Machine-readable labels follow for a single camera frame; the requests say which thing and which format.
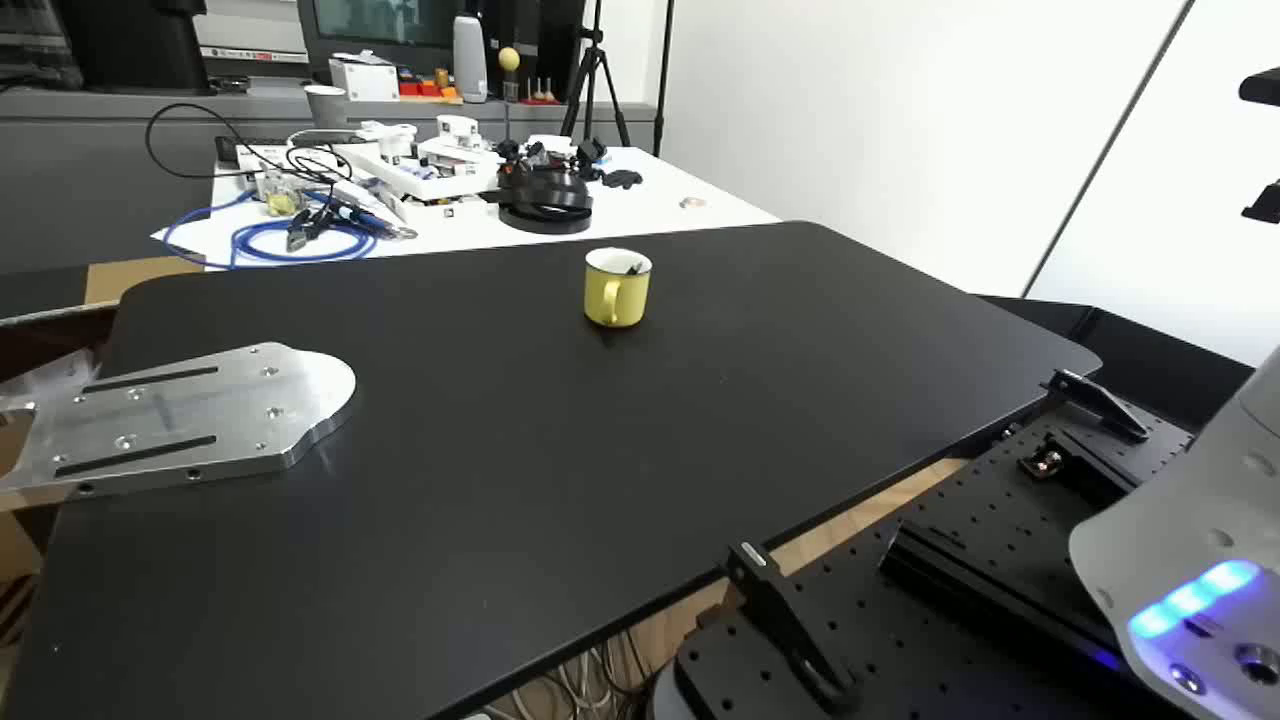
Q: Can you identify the white robot base blue light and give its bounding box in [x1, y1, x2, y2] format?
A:
[1066, 346, 1280, 720]

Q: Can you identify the yellow ceramic mug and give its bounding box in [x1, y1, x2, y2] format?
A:
[581, 242, 657, 330]

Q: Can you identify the grey paper cup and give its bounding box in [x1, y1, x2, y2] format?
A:
[299, 80, 356, 131]

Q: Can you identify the black round headset device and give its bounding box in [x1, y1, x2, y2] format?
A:
[491, 136, 599, 234]

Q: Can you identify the white power strip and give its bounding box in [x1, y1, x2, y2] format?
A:
[331, 141, 504, 206]

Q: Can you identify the white cylindrical bottle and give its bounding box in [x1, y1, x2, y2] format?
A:
[448, 13, 491, 105]

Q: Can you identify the black pliers tool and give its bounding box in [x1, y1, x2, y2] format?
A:
[281, 194, 352, 257]

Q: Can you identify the white small box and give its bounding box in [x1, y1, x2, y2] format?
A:
[323, 46, 403, 105]

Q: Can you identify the dark computer monitor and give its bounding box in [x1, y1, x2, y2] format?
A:
[293, 0, 464, 80]

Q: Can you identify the black perforated breadboard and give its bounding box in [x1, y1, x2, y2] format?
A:
[643, 406, 1213, 720]

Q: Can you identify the silver metal mounting plate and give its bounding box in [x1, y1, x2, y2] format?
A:
[0, 340, 362, 513]

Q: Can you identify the black office chair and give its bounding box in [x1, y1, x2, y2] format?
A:
[0, 0, 214, 96]

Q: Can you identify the blue coiled cable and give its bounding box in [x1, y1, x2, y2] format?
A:
[159, 185, 386, 272]

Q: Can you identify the black aluminium rail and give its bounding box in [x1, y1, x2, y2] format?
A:
[875, 521, 1130, 659]

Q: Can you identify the black looped cable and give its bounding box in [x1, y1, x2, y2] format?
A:
[140, 101, 247, 185]

